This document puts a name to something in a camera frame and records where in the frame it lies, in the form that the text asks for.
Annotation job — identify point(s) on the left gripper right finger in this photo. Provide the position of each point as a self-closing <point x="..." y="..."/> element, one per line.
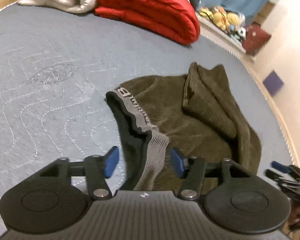
<point x="193" y="170"/>

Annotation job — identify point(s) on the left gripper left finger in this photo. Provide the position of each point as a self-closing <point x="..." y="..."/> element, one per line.
<point x="96" y="169"/>

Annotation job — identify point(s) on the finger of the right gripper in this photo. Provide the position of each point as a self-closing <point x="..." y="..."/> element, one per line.
<point x="273" y="175"/>
<point x="280" y="167"/>

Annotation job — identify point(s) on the brown corduroy pants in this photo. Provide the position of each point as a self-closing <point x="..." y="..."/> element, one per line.
<point x="195" y="113"/>

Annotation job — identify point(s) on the yellow plush toy pile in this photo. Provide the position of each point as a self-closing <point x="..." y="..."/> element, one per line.
<point x="228" y="21"/>

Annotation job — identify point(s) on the folded red quilt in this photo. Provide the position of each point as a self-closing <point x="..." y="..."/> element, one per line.
<point x="172" y="19"/>

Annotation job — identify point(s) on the purple wall paper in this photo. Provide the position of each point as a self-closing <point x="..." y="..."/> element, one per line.
<point x="273" y="83"/>

